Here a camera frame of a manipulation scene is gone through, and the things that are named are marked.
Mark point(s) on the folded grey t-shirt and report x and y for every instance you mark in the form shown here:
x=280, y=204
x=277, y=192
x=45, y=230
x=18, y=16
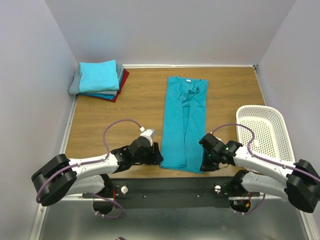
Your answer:
x=75, y=86

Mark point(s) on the white perforated laundry basket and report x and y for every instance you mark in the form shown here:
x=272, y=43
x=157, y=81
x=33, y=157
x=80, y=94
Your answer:
x=271, y=134

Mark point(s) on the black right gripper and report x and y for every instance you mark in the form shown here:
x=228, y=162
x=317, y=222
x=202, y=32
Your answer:
x=206, y=166

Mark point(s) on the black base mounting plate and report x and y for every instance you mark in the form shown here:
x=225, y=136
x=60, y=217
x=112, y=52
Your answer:
x=167, y=193

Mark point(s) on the folded red t-shirt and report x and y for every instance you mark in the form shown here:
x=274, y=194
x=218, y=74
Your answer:
x=122, y=83

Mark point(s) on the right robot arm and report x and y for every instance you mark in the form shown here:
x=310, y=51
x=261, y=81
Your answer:
x=297, y=182

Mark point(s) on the teal t-shirt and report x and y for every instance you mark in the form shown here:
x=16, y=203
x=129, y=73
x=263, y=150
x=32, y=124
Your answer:
x=184, y=124

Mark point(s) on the folded light blue t-shirt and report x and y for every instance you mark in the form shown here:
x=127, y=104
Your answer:
x=98, y=77

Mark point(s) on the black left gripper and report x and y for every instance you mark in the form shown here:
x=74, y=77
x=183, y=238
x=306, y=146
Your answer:
x=156, y=158

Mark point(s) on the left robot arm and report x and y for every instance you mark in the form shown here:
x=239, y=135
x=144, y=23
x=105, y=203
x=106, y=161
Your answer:
x=55, y=179

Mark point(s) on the aluminium rail frame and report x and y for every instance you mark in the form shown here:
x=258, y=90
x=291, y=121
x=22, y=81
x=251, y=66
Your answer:
x=185, y=146

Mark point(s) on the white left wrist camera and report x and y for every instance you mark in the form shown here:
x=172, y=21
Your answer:
x=149, y=134

